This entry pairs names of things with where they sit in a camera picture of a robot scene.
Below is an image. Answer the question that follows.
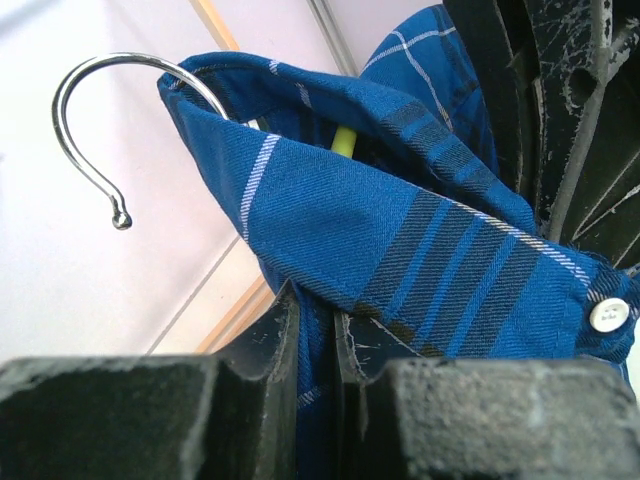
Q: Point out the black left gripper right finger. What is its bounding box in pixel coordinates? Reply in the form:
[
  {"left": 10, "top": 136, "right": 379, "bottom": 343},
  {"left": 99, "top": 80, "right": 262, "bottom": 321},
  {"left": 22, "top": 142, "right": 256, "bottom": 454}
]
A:
[{"left": 334, "top": 313, "right": 639, "bottom": 479}]

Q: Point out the green plastic hanger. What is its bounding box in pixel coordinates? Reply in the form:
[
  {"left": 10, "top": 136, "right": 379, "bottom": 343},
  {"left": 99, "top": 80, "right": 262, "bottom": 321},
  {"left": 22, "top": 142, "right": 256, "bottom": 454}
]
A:
[{"left": 51, "top": 52, "right": 368, "bottom": 231}]

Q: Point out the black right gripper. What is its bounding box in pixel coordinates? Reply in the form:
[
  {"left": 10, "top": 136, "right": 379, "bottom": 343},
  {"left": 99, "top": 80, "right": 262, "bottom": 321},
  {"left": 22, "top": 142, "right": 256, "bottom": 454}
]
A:
[{"left": 445, "top": 0, "right": 639, "bottom": 270}]

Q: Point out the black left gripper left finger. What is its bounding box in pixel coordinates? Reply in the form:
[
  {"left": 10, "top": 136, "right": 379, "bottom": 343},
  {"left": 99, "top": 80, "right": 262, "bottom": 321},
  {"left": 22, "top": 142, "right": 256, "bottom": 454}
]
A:
[{"left": 1, "top": 284, "right": 300, "bottom": 479}]

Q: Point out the blue plaid shirt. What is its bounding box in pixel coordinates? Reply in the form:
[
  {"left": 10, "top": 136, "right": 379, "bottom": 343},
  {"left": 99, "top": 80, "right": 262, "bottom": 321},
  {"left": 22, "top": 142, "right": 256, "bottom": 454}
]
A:
[{"left": 158, "top": 5, "right": 639, "bottom": 479}]

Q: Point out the wooden clothes rack frame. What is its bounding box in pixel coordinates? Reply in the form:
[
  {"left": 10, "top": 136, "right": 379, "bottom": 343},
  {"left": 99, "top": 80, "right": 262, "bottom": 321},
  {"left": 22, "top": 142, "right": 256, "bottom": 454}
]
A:
[{"left": 192, "top": 0, "right": 281, "bottom": 355}]

